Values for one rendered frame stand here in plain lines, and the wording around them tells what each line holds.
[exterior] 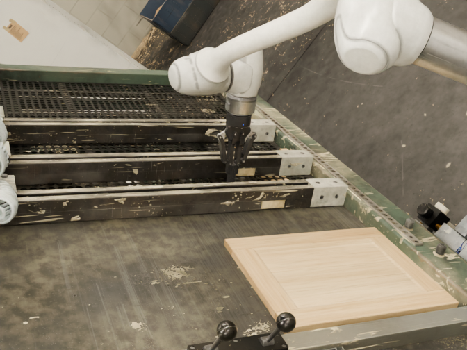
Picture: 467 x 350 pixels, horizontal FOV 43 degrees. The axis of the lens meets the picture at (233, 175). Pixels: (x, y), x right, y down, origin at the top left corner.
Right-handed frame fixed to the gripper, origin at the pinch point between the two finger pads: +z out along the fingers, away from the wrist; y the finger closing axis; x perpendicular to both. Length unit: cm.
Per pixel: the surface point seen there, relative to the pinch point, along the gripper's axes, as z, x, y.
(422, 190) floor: 37, -47, -121
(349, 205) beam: 6.4, 14.3, -36.0
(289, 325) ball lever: -7, 79, 20
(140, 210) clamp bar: 4.0, 12.2, 31.7
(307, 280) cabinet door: 6, 50, -2
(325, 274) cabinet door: 6.4, 48.4, -7.7
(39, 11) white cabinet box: 15, -337, 27
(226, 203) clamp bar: 3.9, 12.0, 5.6
